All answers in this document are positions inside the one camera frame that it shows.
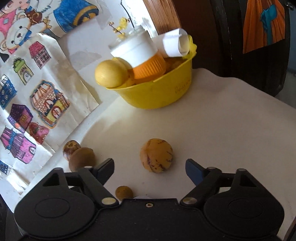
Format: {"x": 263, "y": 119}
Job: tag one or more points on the colourful houses drawing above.
{"x": 46, "y": 104}

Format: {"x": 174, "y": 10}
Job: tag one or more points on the brown kiwi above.
{"x": 82, "y": 160}

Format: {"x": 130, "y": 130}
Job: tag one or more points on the yellow flower sprig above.
{"x": 121, "y": 25}

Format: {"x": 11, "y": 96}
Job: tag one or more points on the yellow pear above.
{"x": 111, "y": 74}
{"x": 121, "y": 62}

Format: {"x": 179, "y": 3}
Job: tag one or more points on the small brown round fruit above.
{"x": 124, "y": 193}

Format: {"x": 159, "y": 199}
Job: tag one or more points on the wooden door frame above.
{"x": 161, "y": 16}

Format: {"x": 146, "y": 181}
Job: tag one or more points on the striped pepino melon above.
{"x": 70, "y": 147}
{"x": 156, "y": 155}

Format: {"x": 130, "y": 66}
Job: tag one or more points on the yellow plastic bowl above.
{"x": 157, "y": 92}

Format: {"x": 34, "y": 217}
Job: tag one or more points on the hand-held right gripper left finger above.
{"x": 106, "y": 168}

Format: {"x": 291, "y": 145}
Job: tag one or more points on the girl with teddy drawing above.
{"x": 34, "y": 20}

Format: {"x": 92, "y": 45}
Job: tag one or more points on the rolled white paper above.
{"x": 173, "y": 44}

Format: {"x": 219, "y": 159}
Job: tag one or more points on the orange dress girl painting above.
{"x": 263, "y": 25}

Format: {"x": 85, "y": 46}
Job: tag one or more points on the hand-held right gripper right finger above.
{"x": 194, "y": 170}

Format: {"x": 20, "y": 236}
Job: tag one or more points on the white jar with orange lid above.
{"x": 136, "y": 51}

